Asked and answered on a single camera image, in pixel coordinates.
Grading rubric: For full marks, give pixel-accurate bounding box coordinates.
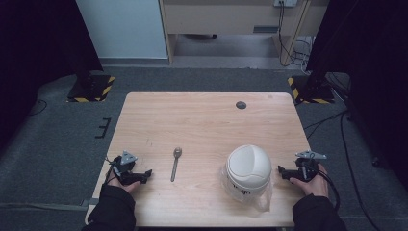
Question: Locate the black hanging cable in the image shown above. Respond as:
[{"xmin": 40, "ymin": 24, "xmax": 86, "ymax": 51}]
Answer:
[{"xmin": 277, "ymin": 1, "xmax": 310, "ymax": 67}]

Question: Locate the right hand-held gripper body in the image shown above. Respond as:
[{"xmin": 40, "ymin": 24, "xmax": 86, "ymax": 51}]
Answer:
[{"xmin": 294, "ymin": 150, "xmax": 328, "ymax": 183}]

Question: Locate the person's right hand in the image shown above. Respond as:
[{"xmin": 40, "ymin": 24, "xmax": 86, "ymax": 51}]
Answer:
[{"xmin": 289, "ymin": 163, "xmax": 330, "ymax": 199}]

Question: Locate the white domed lidded bowl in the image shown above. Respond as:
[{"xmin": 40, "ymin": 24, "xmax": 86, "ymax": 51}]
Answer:
[{"xmin": 225, "ymin": 143, "xmax": 273, "ymax": 197}]

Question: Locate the right hand-held gripper cable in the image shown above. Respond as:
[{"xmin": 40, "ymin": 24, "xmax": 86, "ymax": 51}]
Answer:
[{"xmin": 315, "ymin": 168, "xmax": 342, "ymax": 214}]

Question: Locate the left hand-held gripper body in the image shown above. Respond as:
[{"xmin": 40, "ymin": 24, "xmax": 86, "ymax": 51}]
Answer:
[{"xmin": 111, "ymin": 150, "xmax": 140, "ymax": 186}]

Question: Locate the hand-held gripper cable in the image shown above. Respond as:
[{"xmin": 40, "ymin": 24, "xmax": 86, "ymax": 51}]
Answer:
[
  {"xmin": 315, "ymin": 168, "xmax": 342, "ymax": 214},
  {"xmin": 103, "ymin": 156, "xmax": 117, "ymax": 186}
]

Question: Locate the wall power outlet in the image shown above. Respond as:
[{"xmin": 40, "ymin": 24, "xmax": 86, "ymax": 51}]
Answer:
[{"xmin": 273, "ymin": 0, "xmax": 298, "ymax": 9}]

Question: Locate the clear plastic bag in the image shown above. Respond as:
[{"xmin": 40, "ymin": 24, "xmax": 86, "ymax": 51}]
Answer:
[{"xmin": 220, "ymin": 163, "xmax": 274, "ymax": 214}]

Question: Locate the black floor cable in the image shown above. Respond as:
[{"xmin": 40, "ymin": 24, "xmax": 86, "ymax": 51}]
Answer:
[
  {"xmin": 339, "ymin": 110, "xmax": 383, "ymax": 231},
  {"xmin": 28, "ymin": 98, "xmax": 48, "ymax": 117}
]

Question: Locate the black striped stand base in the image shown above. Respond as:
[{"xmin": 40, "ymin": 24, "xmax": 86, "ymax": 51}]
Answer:
[
  {"xmin": 65, "ymin": 74, "xmax": 116, "ymax": 103},
  {"xmin": 287, "ymin": 75, "xmax": 336, "ymax": 105}
]

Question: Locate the light wooden cabinet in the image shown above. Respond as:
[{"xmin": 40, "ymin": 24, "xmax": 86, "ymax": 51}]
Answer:
[{"xmin": 159, "ymin": 0, "xmax": 332, "ymax": 65}]

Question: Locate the dark curtain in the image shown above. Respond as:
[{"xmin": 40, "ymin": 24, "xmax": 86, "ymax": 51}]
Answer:
[
  {"xmin": 0, "ymin": 0, "xmax": 104, "ymax": 152},
  {"xmin": 306, "ymin": 0, "xmax": 408, "ymax": 191}
]

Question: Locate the white panel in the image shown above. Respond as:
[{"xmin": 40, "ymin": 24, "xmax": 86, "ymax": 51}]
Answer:
[{"xmin": 75, "ymin": 0, "xmax": 169, "ymax": 60}]

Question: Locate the black stand pole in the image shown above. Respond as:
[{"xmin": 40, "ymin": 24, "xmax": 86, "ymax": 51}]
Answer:
[
  {"xmin": 74, "ymin": 47, "xmax": 94, "ymax": 90},
  {"xmin": 304, "ymin": 44, "xmax": 331, "ymax": 97}
]

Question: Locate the person's left hand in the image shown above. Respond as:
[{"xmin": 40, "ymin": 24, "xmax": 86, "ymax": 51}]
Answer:
[{"xmin": 107, "ymin": 171, "xmax": 142, "ymax": 194}]

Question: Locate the metal spoon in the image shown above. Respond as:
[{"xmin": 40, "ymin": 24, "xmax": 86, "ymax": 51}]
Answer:
[{"xmin": 169, "ymin": 146, "xmax": 184, "ymax": 183}]

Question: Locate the left hand-held gripper cable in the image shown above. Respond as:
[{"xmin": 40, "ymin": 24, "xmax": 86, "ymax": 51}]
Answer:
[{"xmin": 103, "ymin": 156, "xmax": 117, "ymax": 186}]

